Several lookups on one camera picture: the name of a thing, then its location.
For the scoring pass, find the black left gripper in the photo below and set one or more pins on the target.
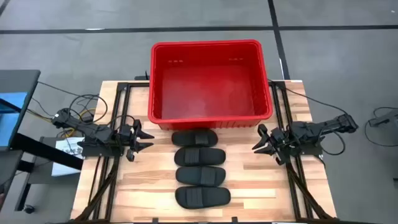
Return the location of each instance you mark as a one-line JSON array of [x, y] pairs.
[[132, 146]]

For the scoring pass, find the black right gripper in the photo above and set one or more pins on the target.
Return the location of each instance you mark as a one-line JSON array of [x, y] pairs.
[[280, 149]]

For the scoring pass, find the black slide sandal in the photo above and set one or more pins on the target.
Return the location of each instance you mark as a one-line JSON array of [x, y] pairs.
[[199, 156], [202, 197], [200, 176], [194, 138]]

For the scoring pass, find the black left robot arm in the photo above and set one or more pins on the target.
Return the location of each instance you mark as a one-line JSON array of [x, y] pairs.
[[93, 132]]

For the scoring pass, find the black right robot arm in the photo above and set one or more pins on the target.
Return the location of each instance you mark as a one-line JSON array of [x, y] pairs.
[[326, 126]]

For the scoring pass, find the red plastic bin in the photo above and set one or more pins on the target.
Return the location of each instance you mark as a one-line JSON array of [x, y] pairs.
[[211, 93]]

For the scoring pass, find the small black antenna device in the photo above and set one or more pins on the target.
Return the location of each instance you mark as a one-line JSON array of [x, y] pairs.
[[141, 77]]

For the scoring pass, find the white paper sheet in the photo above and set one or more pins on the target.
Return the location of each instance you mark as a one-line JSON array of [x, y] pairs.
[[66, 144]]

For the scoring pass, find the black desk support beam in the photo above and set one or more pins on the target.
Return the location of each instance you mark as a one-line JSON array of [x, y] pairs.
[[46, 151]]

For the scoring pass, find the black floor device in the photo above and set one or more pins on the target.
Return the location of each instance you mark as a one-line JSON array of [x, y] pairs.
[[385, 119]]

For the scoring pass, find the blue panel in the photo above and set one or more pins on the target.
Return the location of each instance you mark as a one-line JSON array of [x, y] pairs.
[[12, 124]]

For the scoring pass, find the black desk leg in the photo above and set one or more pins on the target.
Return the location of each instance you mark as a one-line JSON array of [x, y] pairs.
[[23, 196]]

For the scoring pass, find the black caster wheel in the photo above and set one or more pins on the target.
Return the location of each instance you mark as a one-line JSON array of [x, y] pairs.
[[29, 209]]

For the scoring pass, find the dark grey side panel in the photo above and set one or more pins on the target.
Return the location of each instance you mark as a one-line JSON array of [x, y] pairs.
[[7, 171]]

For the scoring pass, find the dark grey desk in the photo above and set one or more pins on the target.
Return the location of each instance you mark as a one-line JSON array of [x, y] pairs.
[[18, 79]]

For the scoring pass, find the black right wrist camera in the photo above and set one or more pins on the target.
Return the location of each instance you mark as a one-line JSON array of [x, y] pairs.
[[278, 134]]

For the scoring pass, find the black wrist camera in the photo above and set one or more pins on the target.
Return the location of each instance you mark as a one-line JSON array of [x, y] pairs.
[[127, 131], [278, 134]]

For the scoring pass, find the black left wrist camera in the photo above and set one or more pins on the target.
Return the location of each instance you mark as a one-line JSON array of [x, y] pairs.
[[127, 131]]

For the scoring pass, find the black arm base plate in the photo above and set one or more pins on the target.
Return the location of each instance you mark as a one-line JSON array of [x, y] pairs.
[[314, 151], [90, 151]]

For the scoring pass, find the black aluminium rail frame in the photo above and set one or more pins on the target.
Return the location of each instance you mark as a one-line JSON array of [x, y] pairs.
[[136, 84], [293, 193]]

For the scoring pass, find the black table edge bracket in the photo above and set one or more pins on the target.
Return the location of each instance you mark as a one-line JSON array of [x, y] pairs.
[[155, 220], [234, 220]]

